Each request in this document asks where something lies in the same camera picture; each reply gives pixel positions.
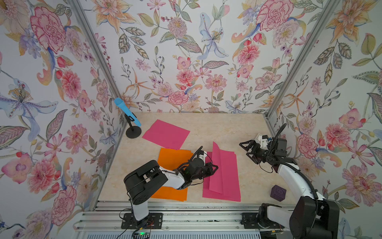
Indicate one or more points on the purple cube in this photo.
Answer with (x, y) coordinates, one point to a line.
(278, 193)

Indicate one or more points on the orange paper sheet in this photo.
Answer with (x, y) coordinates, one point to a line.
(170, 159)

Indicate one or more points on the aluminium corner post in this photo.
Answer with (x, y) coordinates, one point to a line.
(319, 26)
(99, 92)

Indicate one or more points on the controller box green light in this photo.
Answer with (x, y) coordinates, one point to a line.
(140, 235)

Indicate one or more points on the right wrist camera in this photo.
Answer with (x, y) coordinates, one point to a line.
(265, 142)

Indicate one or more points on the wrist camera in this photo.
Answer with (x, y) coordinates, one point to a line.
(202, 155)
(265, 142)

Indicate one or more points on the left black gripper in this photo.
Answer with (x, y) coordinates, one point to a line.
(208, 167)

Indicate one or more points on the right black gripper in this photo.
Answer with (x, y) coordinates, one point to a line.
(254, 155)

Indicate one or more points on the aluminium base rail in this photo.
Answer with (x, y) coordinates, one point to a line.
(172, 220)

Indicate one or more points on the left aluminium corner post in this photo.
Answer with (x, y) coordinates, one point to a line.
(99, 92)

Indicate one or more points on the right aluminium corner post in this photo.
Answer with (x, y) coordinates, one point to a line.
(319, 26)

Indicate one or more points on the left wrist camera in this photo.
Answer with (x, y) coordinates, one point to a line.
(202, 155)

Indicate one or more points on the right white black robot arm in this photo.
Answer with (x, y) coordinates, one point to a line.
(313, 217)

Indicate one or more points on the pink paper sheet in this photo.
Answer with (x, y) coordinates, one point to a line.
(227, 177)
(216, 184)

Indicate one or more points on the blue microphone on stand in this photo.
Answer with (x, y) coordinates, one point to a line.
(134, 129)

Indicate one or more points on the white QR code card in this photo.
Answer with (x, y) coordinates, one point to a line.
(259, 138)

